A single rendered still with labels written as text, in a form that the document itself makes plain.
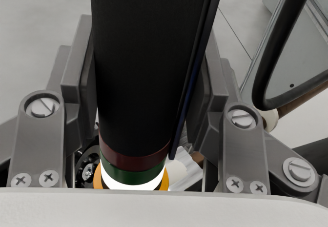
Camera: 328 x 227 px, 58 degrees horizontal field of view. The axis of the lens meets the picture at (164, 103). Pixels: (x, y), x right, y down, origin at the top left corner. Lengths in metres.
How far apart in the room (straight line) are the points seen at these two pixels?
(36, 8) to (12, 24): 0.31
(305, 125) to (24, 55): 2.22
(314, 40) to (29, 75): 1.82
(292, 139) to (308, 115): 0.05
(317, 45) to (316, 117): 0.80
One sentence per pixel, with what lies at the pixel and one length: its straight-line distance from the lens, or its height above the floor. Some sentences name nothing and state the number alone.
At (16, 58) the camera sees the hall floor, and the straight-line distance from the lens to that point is 2.50.
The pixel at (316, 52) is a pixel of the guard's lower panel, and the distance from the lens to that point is 1.33.
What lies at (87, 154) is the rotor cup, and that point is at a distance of 0.39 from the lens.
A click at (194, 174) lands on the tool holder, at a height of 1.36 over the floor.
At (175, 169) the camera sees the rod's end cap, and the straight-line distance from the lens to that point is 0.21.
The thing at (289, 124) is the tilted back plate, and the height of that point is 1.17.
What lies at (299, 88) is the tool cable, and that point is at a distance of 0.29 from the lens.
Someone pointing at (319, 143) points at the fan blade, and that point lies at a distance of 0.31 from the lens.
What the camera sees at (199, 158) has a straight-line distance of 0.22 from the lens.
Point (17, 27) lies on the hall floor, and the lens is 2.82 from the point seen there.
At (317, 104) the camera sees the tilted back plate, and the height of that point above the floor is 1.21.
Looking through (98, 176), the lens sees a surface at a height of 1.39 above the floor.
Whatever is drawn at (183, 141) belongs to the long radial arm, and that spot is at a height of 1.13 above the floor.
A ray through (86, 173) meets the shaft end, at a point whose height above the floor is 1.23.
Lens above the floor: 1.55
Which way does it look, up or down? 47 degrees down
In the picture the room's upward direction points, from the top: 10 degrees clockwise
